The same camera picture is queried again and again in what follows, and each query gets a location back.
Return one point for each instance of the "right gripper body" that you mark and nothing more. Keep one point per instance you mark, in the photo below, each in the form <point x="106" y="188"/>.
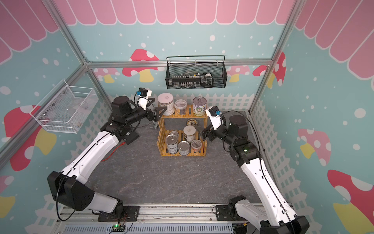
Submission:
<point x="222" y="133"/>

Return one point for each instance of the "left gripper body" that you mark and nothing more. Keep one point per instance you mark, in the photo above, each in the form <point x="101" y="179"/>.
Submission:
<point x="138" y="113"/>

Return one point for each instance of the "large white lid can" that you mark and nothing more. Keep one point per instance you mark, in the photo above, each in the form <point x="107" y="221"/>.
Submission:
<point x="166" y="100"/>

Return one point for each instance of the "clear plastic seed jar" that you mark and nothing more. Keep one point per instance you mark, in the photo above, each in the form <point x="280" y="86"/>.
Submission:
<point x="180" y="107"/>

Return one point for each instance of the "green label pull-tab can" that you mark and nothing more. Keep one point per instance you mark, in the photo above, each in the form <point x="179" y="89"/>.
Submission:
<point x="199" y="106"/>

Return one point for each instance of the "tall silver green can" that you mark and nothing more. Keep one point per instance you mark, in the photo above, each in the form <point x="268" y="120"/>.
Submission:
<point x="172" y="144"/>

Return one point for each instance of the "short silver can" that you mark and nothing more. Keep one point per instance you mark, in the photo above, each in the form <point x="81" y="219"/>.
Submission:
<point x="184" y="148"/>

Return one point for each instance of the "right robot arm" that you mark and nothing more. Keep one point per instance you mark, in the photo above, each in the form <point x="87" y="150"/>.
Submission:
<point x="277" y="216"/>

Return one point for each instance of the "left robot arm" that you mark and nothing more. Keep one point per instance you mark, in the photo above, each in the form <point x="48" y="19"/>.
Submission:
<point x="68" y="186"/>

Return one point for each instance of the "white lid can lower shelf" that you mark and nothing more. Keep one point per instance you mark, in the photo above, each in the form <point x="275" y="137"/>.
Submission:
<point x="189" y="132"/>

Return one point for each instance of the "red seed plastic jar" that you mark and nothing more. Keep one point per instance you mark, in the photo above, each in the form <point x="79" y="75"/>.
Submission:
<point x="196" y="146"/>

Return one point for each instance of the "wooden two-tier shelf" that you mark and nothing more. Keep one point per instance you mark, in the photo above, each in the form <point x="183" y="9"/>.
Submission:
<point x="164" y="130"/>

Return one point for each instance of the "clear jar back lower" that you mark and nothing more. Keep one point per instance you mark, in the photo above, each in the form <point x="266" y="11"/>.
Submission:
<point x="175" y="133"/>

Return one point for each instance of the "items in black basket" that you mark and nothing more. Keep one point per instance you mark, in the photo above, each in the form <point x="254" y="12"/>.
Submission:
<point x="193" y="81"/>

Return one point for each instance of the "small green circuit board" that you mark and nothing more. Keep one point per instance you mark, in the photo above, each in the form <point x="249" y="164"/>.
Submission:
<point x="118" y="228"/>

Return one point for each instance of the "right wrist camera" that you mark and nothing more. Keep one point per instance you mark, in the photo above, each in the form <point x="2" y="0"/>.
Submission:
<point x="214" y="115"/>

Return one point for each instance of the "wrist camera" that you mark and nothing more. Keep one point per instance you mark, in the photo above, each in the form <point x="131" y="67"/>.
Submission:
<point x="214" y="115"/>
<point x="142" y="97"/>

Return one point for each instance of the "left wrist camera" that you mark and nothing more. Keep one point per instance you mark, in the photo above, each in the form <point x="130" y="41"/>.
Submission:
<point x="142" y="97"/>

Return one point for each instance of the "black network switch box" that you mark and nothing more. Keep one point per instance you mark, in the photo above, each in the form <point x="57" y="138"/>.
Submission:
<point x="127" y="136"/>

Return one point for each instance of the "white wire basket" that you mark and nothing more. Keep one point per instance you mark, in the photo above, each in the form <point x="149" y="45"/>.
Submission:
<point x="65" y="108"/>

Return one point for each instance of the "black wire mesh basket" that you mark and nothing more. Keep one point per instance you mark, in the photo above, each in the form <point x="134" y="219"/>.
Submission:
<point x="196" y="72"/>

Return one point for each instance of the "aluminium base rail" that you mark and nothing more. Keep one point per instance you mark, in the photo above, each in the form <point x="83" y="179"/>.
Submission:
<point x="158" y="219"/>

